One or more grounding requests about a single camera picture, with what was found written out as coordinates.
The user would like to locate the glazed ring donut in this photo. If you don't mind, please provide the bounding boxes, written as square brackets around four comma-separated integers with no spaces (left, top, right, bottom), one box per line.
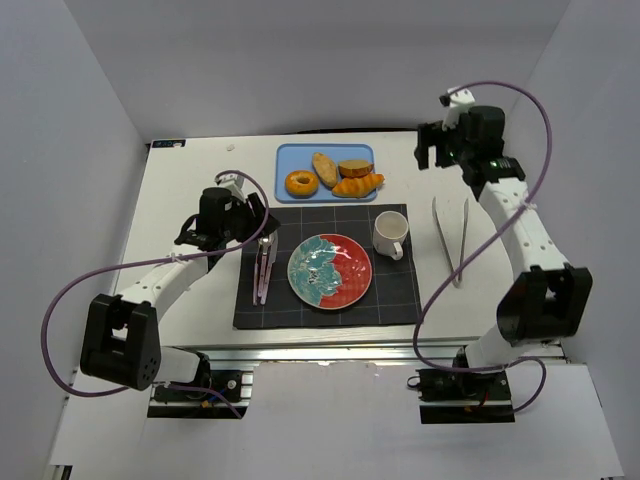
[285,170,319,197]

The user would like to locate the metal tongs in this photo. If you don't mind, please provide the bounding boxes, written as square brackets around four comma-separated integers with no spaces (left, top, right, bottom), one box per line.
[431,197,469,274]

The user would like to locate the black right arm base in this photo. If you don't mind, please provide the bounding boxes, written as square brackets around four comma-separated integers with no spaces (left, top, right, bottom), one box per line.
[406,369,515,425]

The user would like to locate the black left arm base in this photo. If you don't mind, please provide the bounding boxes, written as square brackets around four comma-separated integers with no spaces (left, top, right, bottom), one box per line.
[147,370,253,420]

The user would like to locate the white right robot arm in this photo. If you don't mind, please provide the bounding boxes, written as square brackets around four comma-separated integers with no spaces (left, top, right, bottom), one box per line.
[419,104,593,373]

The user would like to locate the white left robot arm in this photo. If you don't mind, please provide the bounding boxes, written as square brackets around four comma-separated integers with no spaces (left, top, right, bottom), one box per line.
[80,186,280,391]

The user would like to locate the oval bread roll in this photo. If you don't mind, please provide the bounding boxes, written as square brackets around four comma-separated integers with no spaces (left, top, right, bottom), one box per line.
[312,152,339,189]

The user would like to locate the brown bread slice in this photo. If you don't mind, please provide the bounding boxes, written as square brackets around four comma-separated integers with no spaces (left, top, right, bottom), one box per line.
[338,159,374,178]

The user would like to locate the blue plastic tray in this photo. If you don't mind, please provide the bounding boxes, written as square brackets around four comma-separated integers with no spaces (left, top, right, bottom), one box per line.
[274,143,377,204]

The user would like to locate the teal and red plate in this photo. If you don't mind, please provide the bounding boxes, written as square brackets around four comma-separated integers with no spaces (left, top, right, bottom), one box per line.
[286,234,374,311]

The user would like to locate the golden croissant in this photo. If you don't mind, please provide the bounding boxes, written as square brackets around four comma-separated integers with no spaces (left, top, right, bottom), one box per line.
[332,173,385,198]

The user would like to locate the white ceramic mug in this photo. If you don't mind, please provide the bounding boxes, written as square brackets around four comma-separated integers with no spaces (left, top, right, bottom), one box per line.
[372,211,409,261]

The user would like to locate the black grid placemat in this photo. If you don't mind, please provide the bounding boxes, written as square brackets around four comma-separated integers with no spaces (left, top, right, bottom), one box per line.
[233,204,420,330]

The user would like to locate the pink handled fork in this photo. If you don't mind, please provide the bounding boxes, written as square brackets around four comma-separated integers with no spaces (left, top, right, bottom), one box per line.
[252,237,272,306]

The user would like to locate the pink handled spoon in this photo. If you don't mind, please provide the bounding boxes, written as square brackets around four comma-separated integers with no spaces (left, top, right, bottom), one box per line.
[265,240,278,300]

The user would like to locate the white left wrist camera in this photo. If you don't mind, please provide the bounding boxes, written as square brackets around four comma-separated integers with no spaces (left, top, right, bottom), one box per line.
[215,173,245,202]

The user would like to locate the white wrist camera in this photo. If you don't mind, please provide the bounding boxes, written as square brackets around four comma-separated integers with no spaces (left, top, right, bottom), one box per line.
[439,87,475,131]
[215,173,245,202]

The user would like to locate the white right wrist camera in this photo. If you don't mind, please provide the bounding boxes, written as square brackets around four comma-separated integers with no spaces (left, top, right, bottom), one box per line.
[439,87,475,131]

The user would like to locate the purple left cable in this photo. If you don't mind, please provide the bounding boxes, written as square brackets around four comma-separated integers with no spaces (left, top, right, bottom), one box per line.
[40,170,271,399]

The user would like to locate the purple cable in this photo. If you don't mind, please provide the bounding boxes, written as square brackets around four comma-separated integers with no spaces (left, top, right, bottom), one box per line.
[40,170,271,399]
[412,80,553,415]

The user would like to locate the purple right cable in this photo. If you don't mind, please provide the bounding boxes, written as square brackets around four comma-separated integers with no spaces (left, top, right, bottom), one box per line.
[412,80,553,415]

